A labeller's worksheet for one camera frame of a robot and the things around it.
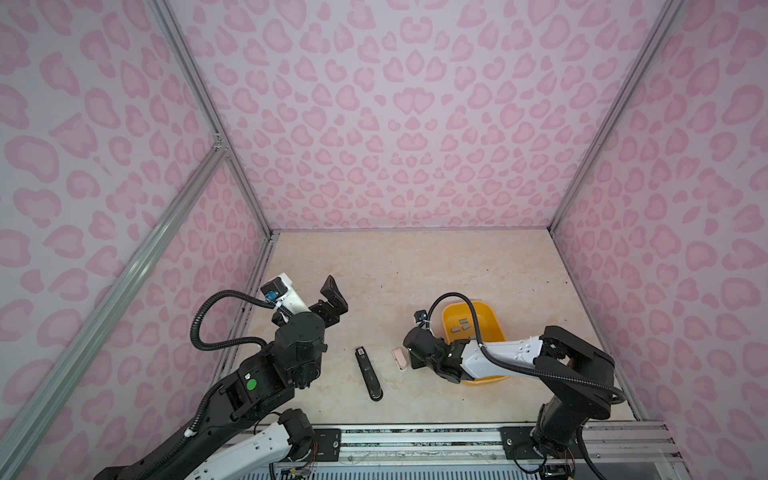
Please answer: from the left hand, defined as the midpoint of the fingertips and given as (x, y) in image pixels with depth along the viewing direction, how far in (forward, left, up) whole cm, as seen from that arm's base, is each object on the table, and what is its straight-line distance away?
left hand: (320, 283), depth 63 cm
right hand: (-1, -21, -33) cm, 39 cm away
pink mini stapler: (-5, -17, -31) cm, 36 cm away
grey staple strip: (+6, -38, -34) cm, 51 cm away
